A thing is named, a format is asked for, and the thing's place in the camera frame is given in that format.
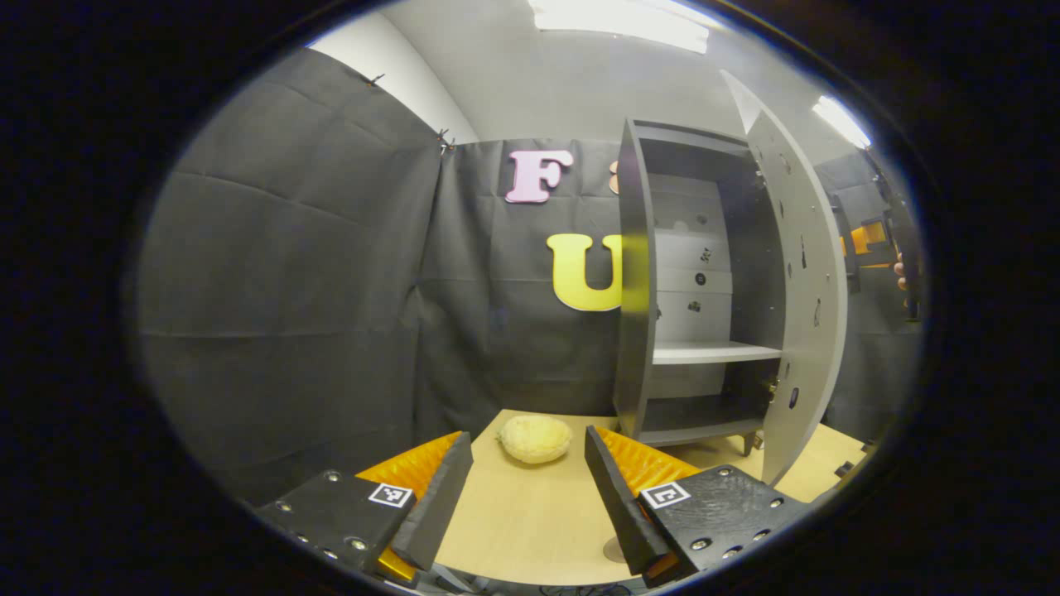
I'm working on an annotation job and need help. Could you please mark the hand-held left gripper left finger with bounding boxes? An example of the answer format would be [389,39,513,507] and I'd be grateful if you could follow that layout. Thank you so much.
[255,432,475,590]

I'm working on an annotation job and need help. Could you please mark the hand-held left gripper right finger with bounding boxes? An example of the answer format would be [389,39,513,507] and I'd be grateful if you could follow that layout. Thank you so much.
[585,425,808,589]

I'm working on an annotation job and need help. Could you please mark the grey cabinet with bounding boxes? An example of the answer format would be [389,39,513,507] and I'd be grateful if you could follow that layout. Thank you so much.
[613,118,788,458]

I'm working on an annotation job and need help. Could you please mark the yellow round sponge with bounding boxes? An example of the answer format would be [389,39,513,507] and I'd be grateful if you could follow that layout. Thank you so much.
[497,414,574,465]

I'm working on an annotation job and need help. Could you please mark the long ceiling light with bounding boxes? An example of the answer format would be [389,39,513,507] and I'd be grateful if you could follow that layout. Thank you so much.
[528,0,711,55]
[812,94,873,150]

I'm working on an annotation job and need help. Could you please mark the black backdrop cloth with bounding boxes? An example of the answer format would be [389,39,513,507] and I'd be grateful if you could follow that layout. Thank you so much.
[137,46,924,506]

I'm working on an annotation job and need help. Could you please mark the black cables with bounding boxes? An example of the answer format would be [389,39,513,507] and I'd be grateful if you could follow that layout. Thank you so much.
[530,582,638,596]

